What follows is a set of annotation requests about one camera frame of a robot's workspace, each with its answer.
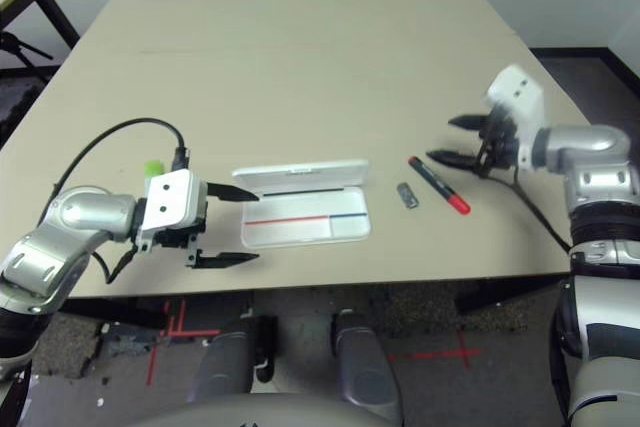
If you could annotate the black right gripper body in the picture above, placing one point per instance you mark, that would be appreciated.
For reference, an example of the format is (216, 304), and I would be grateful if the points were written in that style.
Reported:
(497, 142)

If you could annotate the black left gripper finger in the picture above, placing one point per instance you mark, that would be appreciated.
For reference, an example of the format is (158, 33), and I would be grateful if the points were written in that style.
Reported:
(225, 260)
(232, 192)

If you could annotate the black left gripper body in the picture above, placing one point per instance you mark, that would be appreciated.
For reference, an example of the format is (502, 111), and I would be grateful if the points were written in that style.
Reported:
(175, 238)

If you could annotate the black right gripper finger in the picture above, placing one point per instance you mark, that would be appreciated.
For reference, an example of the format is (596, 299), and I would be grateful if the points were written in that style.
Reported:
(467, 122)
(452, 158)

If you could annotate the black marker with red cap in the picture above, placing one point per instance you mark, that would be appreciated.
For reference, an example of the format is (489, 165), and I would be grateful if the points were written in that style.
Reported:
(435, 182)

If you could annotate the pale eraser with green sleeve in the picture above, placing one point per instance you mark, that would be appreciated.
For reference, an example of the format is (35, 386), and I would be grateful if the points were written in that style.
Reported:
(154, 168)

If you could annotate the white plastic pencil case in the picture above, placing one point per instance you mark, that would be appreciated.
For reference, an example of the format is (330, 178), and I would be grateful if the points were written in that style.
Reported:
(300, 227)

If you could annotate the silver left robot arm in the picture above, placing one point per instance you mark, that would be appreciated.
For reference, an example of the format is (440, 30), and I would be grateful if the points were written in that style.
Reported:
(75, 217)

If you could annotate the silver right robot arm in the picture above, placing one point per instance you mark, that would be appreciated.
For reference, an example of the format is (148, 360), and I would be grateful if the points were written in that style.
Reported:
(590, 147)

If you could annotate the grey robot left leg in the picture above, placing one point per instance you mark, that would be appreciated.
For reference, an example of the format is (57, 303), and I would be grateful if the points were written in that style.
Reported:
(220, 367)

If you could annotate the grey robot leg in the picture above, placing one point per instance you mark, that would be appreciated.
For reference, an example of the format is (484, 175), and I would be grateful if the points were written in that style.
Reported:
(220, 367)
(365, 367)

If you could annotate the grey robot torso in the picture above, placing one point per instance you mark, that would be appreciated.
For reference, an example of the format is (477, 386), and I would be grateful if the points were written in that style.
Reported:
(260, 412)

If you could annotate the grey robot right leg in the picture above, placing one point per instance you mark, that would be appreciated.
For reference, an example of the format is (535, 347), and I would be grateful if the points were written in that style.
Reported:
(365, 367)

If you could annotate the black foam floor mat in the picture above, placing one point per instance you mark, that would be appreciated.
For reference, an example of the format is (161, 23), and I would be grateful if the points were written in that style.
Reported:
(15, 102)

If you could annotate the black tripod stand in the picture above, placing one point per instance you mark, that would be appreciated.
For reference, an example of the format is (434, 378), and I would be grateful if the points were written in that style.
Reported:
(22, 47)

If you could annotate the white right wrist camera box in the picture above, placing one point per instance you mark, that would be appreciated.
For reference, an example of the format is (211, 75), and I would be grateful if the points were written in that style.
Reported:
(520, 97)

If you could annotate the side table with dark frame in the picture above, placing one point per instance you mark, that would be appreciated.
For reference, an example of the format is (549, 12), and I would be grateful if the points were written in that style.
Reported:
(50, 2)

